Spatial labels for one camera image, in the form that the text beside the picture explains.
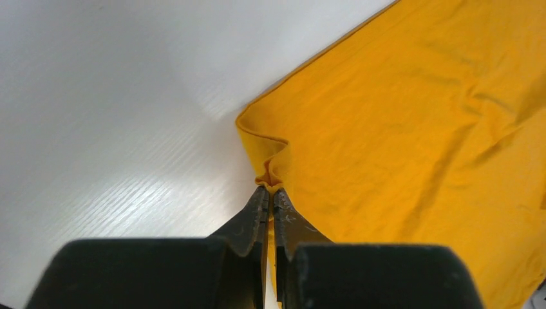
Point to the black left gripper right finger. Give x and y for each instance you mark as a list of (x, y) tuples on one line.
[(314, 272)]

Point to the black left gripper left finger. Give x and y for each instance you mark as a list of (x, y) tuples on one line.
[(223, 270)]

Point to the orange t-shirt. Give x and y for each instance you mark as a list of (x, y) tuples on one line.
[(424, 125)]

